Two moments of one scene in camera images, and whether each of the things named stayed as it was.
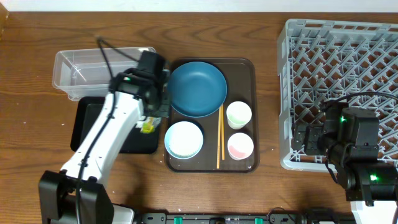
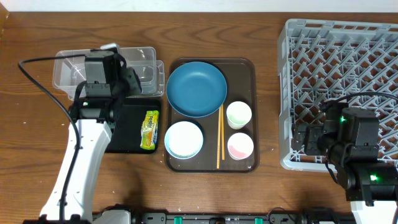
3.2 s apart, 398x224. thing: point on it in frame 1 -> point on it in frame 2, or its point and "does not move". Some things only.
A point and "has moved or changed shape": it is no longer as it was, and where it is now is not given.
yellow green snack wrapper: [147, 126] has moved or changed shape
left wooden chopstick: [217, 162] does not move
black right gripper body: [314, 140] does not move
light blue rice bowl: [183, 140] does not move
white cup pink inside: [240, 146] does not move
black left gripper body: [155, 102] -> [125, 87]
